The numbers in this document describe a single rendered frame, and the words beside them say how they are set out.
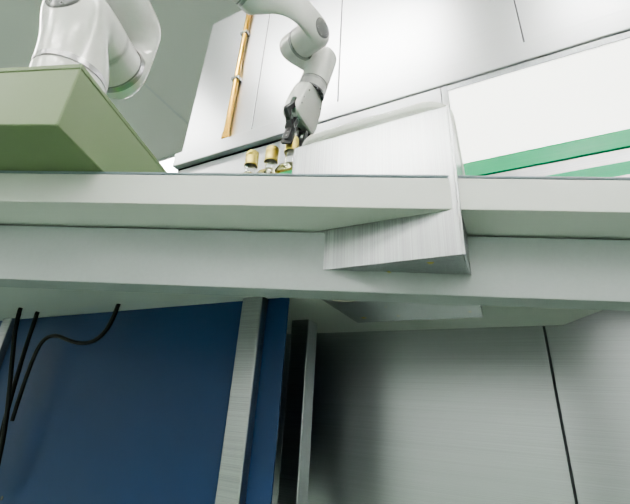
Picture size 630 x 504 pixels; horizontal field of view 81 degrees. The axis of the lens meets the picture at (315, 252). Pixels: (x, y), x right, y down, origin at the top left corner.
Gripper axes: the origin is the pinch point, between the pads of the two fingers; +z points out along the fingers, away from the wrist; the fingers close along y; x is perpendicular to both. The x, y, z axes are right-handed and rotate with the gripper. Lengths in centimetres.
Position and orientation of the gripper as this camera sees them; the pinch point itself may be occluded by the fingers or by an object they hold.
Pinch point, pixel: (292, 142)
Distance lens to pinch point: 96.5
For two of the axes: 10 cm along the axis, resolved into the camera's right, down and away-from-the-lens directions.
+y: -4.2, -3.8, -8.2
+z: -2.9, 9.2, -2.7
